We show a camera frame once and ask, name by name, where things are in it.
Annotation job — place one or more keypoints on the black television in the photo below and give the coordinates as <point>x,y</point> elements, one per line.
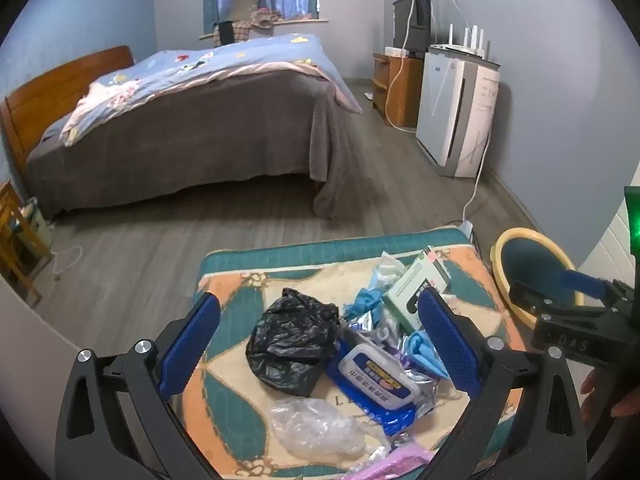
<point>405,20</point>

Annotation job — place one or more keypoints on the silver foil blister pack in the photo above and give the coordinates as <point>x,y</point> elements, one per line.
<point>362,327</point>

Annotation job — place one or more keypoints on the patterned teal cushion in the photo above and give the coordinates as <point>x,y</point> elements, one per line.
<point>240,405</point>

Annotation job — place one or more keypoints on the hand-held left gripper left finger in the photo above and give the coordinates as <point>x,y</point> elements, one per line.
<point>192,340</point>

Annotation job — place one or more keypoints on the wooden bed frame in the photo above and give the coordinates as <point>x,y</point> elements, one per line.
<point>55,85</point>

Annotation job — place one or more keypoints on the yellow-rimmed teal waste bin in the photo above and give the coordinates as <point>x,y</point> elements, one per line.
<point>530,260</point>

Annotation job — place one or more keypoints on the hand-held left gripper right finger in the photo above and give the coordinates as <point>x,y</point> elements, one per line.
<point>450,345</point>

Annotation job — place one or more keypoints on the white air purifier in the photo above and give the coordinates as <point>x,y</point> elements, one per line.
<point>450,110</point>

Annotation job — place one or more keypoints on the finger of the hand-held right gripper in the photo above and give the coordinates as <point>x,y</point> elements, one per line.
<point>527,297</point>
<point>585,282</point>

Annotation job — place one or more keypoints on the person's right hand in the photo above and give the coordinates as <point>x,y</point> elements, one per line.
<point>630,402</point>

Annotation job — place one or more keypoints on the green and white box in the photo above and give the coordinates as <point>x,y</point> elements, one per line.
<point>410,290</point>

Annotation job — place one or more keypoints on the clear plastic bag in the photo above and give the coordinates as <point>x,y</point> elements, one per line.
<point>315,425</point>

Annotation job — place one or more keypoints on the grey pillow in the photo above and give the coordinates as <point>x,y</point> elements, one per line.
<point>245,5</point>

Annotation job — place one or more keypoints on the plaid cloth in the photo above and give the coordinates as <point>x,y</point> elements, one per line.
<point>252,25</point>

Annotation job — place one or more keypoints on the blue wet wipes pack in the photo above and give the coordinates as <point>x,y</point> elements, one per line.
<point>375,375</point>

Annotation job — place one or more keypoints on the wooden cabinet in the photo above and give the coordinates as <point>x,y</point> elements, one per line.
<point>402,90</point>

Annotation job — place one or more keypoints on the white power strip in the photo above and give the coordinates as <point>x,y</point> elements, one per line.
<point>466,226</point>

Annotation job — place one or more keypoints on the blue printed quilt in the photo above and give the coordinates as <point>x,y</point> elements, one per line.
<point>225,60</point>

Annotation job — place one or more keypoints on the pink packet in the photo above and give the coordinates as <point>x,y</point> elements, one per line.
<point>390,465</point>

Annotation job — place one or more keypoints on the white router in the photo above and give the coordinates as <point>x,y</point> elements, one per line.
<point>465,47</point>

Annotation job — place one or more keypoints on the black plastic bag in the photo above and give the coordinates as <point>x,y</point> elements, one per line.
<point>290,340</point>

